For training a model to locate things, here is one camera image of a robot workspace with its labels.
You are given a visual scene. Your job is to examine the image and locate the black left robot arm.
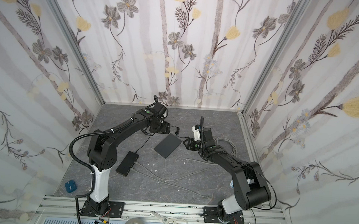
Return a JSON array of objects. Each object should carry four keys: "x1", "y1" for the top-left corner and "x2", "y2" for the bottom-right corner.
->
[{"x1": 68, "y1": 95, "x2": 169, "y2": 217}]

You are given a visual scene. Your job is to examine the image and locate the coiled grey ethernet cable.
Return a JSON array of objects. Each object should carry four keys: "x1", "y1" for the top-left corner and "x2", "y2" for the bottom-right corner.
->
[{"x1": 213, "y1": 137, "x2": 239, "y2": 159}]

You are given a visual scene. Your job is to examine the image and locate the blue face mask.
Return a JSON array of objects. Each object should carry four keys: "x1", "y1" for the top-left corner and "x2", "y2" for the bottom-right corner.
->
[{"x1": 229, "y1": 180, "x2": 234, "y2": 189}]

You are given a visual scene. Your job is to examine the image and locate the small blue box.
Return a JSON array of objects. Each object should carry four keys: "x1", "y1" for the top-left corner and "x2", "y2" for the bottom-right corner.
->
[{"x1": 65, "y1": 180, "x2": 77, "y2": 193}]

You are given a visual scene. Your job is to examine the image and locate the slim ribbed black switch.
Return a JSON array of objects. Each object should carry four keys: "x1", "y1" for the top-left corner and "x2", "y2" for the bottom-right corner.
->
[{"x1": 116, "y1": 151, "x2": 139, "y2": 176}]

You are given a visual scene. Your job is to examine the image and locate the white handled scissors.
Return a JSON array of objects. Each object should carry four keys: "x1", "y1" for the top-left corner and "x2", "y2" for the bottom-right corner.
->
[{"x1": 151, "y1": 211, "x2": 189, "y2": 224}]

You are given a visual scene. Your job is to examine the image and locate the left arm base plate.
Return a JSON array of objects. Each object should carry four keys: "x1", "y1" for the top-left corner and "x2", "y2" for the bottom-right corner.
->
[{"x1": 80, "y1": 200, "x2": 126, "y2": 218}]

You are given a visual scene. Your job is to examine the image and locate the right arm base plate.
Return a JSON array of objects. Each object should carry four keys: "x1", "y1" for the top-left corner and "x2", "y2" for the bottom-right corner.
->
[{"x1": 201, "y1": 206, "x2": 245, "y2": 224}]

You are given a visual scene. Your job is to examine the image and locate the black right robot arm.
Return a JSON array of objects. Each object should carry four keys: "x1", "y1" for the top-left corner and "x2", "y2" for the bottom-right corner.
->
[{"x1": 184, "y1": 117, "x2": 275, "y2": 222}]

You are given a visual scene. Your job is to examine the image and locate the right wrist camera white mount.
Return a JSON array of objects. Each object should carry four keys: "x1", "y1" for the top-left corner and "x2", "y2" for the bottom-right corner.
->
[{"x1": 192, "y1": 124, "x2": 201, "y2": 141}]

